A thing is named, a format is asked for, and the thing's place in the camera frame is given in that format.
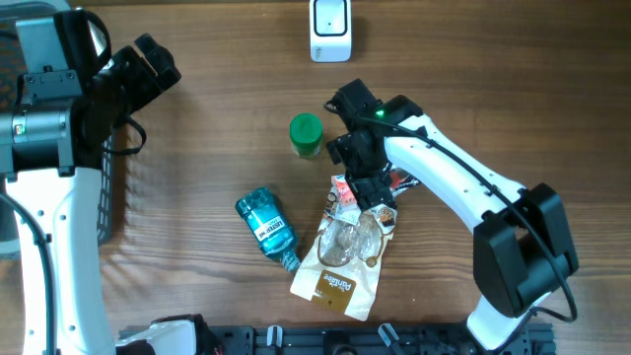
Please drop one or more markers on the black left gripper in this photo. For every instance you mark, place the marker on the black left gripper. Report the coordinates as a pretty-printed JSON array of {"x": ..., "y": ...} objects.
[{"x": 129, "y": 59}]

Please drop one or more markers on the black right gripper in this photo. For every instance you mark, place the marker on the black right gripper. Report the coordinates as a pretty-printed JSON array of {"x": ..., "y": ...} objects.
[{"x": 363, "y": 186}]

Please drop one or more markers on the beige cookie pouch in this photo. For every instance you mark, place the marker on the beige cookie pouch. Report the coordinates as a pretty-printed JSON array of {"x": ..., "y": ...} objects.
[{"x": 341, "y": 271}]

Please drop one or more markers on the teal Listerine mouthwash bottle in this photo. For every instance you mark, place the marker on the teal Listerine mouthwash bottle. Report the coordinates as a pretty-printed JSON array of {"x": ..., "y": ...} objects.
[{"x": 275, "y": 236}]

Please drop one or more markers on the black hex wrench set pack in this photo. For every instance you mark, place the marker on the black hex wrench set pack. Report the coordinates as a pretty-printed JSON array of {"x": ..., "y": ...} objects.
[{"x": 401, "y": 181}]

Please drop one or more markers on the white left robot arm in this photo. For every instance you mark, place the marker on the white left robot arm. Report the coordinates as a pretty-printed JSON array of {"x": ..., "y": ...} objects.
[{"x": 52, "y": 160}]

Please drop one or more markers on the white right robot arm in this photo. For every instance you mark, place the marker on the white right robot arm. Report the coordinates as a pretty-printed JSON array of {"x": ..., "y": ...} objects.
[{"x": 523, "y": 250}]

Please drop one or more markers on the white barcode scanner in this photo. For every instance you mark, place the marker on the white barcode scanner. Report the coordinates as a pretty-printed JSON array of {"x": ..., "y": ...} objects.
[{"x": 330, "y": 30}]

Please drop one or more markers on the green lid jar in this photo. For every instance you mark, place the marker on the green lid jar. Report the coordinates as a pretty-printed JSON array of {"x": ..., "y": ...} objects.
[{"x": 306, "y": 134}]

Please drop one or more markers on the grey plastic shopping basket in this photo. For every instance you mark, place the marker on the grey plastic shopping basket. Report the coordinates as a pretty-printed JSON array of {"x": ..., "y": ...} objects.
[{"x": 12, "y": 64}]

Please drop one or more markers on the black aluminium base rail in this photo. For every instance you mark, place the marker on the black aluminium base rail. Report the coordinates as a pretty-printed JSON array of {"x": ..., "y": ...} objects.
[{"x": 424, "y": 339}]

